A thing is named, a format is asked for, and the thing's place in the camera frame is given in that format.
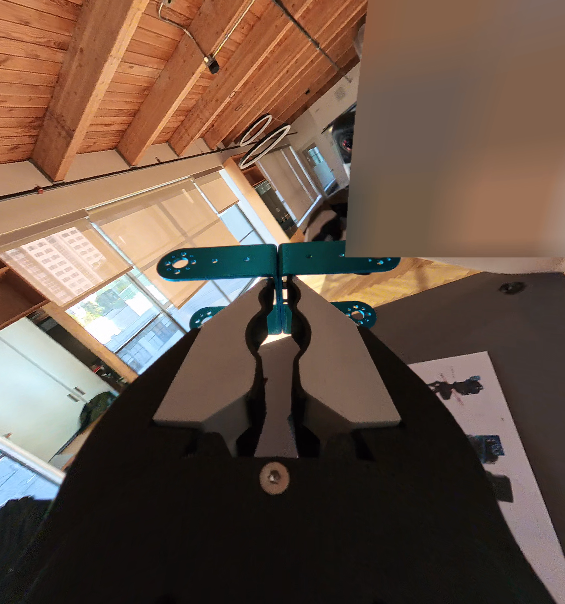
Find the black ceiling pipe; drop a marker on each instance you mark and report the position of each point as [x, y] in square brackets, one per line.
[98, 178]

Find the printed instruction sheet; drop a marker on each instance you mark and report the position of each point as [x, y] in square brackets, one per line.
[499, 401]

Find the thin black ceiling conduit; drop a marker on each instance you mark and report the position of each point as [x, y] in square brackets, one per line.
[310, 40]

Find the medium beige roller blind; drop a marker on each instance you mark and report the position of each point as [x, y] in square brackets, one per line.
[51, 250]

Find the black jacket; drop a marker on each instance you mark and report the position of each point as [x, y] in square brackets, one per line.
[9, 542]

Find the black ceiling spotlight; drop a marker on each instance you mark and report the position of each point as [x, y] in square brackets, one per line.
[212, 64]

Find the short beige roller blind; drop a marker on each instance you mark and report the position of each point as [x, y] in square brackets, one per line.
[216, 191]

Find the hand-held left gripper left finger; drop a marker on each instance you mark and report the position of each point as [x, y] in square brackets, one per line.
[202, 377]

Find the dark grey desk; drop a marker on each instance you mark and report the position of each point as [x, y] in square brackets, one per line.
[537, 330]

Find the long beige roller blind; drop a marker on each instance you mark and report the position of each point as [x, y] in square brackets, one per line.
[169, 226]

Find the dark green backpack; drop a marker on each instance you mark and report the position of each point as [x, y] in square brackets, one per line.
[98, 410]

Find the desk screw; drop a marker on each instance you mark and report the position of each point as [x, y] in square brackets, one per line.
[511, 287]

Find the wide wooden wall shelf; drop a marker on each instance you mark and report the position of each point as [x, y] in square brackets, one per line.
[9, 292]

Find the narrow wooden wall shelf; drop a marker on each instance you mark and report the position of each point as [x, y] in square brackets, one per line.
[244, 184]

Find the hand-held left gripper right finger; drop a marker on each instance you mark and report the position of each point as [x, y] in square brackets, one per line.
[343, 377]

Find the white wall cabinet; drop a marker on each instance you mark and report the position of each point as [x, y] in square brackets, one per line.
[37, 377]

